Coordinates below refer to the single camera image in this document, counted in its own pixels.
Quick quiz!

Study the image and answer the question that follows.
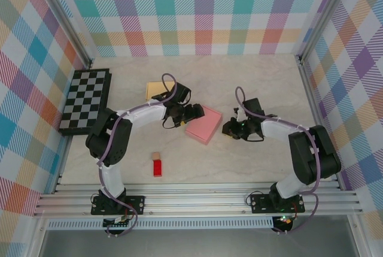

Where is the pink paper box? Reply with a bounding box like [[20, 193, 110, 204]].
[[184, 104, 223, 146]]

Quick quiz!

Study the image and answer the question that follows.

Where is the yellow paper box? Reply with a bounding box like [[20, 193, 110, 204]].
[[145, 81, 177, 102]]

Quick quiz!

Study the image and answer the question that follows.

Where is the red rectangular block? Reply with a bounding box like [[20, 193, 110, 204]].
[[153, 158, 165, 177]]

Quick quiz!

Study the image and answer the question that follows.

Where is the black and grey checkerboard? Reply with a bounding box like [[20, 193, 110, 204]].
[[57, 68, 113, 137]]

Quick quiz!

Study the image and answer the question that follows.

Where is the small circuit board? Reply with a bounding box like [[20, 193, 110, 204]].
[[273, 214, 294, 227], [102, 215, 132, 229]]

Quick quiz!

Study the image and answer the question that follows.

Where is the grey metal sheet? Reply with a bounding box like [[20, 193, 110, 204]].
[[38, 229, 360, 257]]

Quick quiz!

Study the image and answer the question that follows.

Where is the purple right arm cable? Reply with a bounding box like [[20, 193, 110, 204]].
[[235, 86, 323, 235]]

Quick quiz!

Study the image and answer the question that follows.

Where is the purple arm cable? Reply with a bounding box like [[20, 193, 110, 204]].
[[235, 86, 323, 235], [97, 73, 180, 238]]

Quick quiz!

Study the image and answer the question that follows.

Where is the aluminium side rail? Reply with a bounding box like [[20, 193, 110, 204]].
[[52, 135, 75, 194], [297, 56, 342, 191]]

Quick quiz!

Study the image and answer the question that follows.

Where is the aluminium mounting rail frame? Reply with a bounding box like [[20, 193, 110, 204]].
[[32, 182, 363, 219]]

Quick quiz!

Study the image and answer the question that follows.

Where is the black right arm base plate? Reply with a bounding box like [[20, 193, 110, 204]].
[[250, 193, 305, 214]]

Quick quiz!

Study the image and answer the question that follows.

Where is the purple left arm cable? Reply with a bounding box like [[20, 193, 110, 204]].
[[97, 73, 180, 238]]

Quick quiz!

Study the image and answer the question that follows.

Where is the grey slotted cable duct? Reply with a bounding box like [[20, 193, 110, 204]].
[[46, 219, 275, 230]]

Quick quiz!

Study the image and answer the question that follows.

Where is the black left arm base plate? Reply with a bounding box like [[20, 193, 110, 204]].
[[90, 195, 145, 216]]

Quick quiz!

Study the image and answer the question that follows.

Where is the aluminium corner post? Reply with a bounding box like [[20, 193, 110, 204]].
[[35, 0, 92, 69], [297, 0, 357, 63]]

